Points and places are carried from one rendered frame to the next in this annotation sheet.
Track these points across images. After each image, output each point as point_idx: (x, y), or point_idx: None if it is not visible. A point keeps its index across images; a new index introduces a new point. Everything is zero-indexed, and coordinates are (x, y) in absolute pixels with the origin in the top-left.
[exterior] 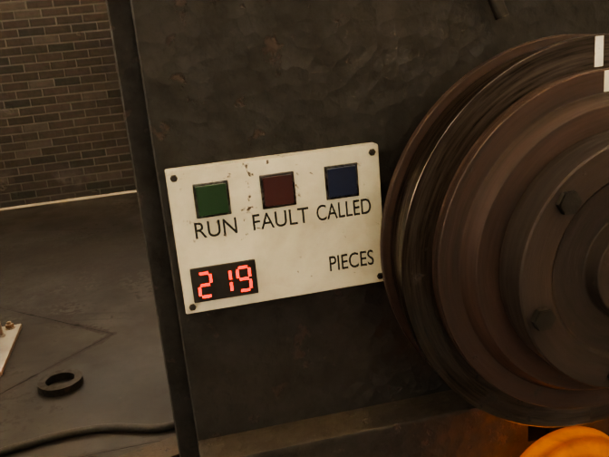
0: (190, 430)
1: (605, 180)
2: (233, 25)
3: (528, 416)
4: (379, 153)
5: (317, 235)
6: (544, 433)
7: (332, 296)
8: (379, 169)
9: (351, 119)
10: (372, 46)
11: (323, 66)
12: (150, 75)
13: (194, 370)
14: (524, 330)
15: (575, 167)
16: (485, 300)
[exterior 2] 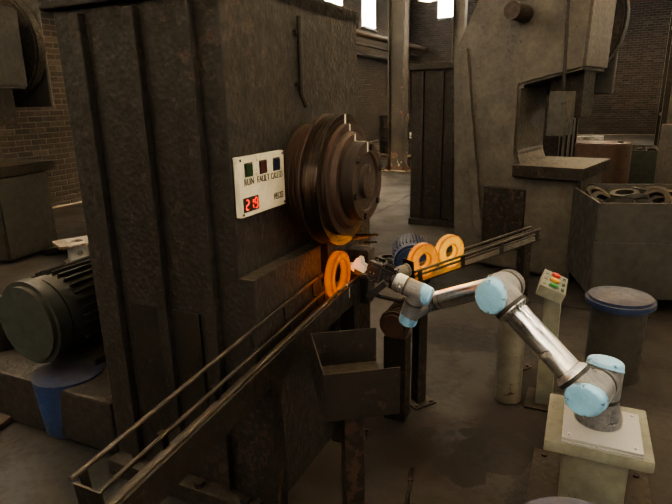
0: (216, 285)
1: (362, 154)
2: (248, 102)
3: (337, 241)
4: None
5: (271, 185)
6: None
7: (270, 211)
8: (283, 159)
9: (273, 140)
10: (277, 114)
11: (267, 120)
12: (229, 119)
13: (238, 245)
14: (350, 202)
15: (358, 150)
16: (337, 195)
